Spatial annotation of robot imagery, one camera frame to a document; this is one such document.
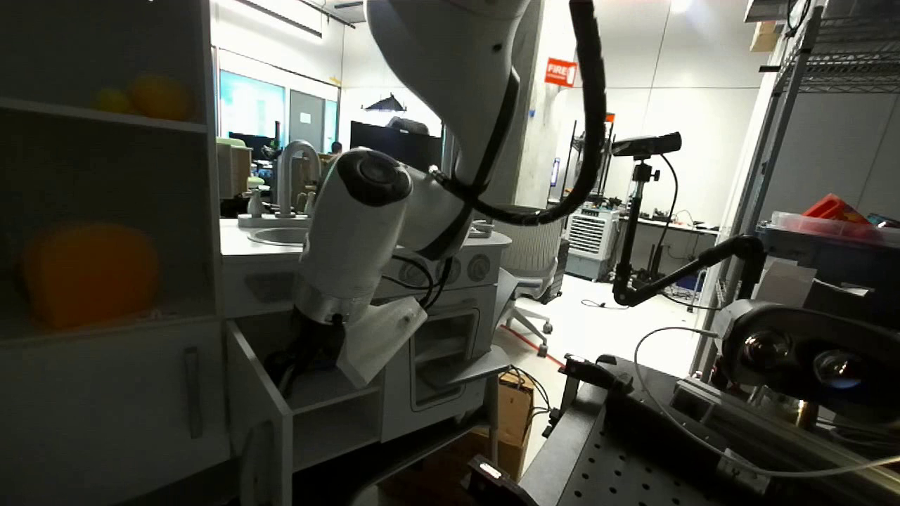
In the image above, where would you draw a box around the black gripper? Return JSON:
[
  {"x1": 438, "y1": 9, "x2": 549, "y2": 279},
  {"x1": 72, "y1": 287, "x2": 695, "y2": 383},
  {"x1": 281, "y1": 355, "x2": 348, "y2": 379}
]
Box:
[{"x1": 264, "y1": 308, "x2": 348, "y2": 379}]

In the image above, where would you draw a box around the white small cabinet door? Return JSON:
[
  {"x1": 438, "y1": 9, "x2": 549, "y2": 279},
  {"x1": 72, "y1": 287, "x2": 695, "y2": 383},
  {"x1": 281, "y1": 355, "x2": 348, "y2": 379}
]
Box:
[{"x1": 223, "y1": 319, "x2": 295, "y2": 506}]

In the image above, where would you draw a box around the silver round sink basin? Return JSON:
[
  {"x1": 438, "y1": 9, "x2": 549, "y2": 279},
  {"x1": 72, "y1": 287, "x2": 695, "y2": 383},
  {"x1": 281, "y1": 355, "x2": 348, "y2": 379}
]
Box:
[{"x1": 244, "y1": 223, "x2": 313, "y2": 246}]

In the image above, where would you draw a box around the white toy kitchen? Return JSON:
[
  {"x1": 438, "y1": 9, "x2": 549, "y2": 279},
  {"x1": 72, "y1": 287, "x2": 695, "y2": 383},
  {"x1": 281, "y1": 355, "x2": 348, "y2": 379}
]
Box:
[{"x1": 0, "y1": 0, "x2": 518, "y2": 506}]

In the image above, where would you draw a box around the grey round stove knob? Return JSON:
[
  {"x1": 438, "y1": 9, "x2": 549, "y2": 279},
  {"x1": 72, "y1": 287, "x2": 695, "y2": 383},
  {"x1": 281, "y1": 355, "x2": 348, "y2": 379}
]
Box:
[
  {"x1": 437, "y1": 252, "x2": 463, "y2": 287},
  {"x1": 463, "y1": 249, "x2": 496, "y2": 284}
]

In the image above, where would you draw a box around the grey arched faucet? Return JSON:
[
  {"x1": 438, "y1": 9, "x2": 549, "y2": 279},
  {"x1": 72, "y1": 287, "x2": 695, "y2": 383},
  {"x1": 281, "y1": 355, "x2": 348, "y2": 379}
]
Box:
[{"x1": 274, "y1": 137, "x2": 324, "y2": 223}]

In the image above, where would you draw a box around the brown cardboard box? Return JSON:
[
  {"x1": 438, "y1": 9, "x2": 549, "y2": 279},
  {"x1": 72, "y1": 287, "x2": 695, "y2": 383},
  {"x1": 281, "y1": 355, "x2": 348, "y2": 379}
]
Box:
[{"x1": 493, "y1": 366, "x2": 539, "y2": 454}]

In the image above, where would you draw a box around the large yellow toy food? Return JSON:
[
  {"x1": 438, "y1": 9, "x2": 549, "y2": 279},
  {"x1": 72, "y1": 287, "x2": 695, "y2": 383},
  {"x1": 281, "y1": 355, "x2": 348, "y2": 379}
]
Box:
[{"x1": 22, "y1": 223, "x2": 162, "y2": 332}]

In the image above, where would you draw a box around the grey office chair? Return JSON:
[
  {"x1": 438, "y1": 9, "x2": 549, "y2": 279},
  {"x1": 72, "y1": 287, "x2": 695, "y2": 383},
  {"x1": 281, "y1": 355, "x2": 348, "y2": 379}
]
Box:
[{"x1": 496, "y1": 217, "x2": 569, "y2": 303}]

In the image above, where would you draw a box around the yellow toy lemon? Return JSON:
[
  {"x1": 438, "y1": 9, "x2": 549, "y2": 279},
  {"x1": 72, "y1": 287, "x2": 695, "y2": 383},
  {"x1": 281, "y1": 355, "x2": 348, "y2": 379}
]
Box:
[{"x1": 126, "y1": 69, "x2": 198, "y2": 124}]

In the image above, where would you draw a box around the white air unit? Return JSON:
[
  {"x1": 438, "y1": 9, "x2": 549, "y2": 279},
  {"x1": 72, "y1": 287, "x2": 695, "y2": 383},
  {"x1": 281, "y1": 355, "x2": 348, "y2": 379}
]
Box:
[{"x1": 565, "y1": 196, "x2": 631, "y2": 284}]

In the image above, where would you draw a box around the black perforated breadboard table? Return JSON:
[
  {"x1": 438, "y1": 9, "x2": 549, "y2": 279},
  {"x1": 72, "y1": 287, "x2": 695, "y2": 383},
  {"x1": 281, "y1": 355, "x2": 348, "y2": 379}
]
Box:
[{"x1": 515, "y1": 350, "x2": 900, "y2": 506}]

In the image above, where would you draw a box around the clear plastic storage box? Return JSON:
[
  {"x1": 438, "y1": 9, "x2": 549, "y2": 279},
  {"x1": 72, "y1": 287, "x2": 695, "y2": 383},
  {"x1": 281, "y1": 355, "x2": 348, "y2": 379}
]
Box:
[{"x1": 763, "y1": 211, "x2": 900, "y2": 276}]

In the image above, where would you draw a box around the red item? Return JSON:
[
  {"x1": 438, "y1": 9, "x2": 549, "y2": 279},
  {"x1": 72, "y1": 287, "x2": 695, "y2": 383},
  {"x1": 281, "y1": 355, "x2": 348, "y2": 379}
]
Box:
[{"x1": 805, "y1": 192, "x2": 878, "y2": 228}]

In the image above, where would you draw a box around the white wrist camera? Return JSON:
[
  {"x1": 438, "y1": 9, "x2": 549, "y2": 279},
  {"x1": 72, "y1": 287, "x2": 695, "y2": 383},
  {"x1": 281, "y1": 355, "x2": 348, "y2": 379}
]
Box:
[{"x1": 335, "y1": 294, "x2": 430, "y2": 390}]

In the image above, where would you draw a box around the grey bar door handle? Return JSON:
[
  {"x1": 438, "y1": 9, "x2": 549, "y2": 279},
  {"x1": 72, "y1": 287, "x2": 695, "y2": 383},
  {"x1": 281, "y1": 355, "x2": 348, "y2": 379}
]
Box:
[{"x1": 181, "y1": 345, "x2": 205, "y2": 443}]

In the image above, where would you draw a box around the grey faucet tap handle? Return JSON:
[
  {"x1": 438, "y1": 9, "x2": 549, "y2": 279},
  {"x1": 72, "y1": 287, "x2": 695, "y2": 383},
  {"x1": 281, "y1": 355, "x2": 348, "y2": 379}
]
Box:
[
  {"x1": 297, "y1": 183, "x2": 324, "y2": 218},
  {"x1": 243, "y1": 173, "x2": 267, "y2": 225}
]

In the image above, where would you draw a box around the white cabinet door with handle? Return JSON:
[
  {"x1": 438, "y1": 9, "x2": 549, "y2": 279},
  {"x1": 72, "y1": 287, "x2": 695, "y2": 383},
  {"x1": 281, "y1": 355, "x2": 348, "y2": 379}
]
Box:
[{"x1": 0, "y1": 314, "x2": 233, "y2": 506}]

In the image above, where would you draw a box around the camera on tripod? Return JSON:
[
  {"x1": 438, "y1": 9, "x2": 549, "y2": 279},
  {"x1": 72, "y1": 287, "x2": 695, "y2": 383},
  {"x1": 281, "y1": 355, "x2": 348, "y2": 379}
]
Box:
[{"x1": 605, "y1": 130, "x2": 767, "y2": 312}]

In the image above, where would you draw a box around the thin white cable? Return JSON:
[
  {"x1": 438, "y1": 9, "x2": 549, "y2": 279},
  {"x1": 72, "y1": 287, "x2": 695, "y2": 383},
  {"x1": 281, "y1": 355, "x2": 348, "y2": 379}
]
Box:
[{"x1": 631, "y1": 322, "x2": 900, "y2": 484}]

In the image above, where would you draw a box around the orange wall sign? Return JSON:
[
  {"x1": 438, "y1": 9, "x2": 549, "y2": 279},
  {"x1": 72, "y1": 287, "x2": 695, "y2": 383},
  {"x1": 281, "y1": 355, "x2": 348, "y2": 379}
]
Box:
[{"x1": 544, "y1": 57, "x2": 580, "y2": 92}]

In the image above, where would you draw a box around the black stereo camera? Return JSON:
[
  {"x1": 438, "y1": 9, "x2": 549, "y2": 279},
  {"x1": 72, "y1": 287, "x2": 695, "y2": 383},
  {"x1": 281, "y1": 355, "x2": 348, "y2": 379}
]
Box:
[{"x1": 714, "y1": 298, "x2": 900, "y2": 426}]

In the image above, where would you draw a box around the metal wire shelf rack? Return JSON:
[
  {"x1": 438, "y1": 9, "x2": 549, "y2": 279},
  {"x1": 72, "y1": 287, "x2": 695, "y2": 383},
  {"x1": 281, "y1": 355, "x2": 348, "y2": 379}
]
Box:
[{"x1": 726, "y1": 0, "x2": 900, "y2": 312}]

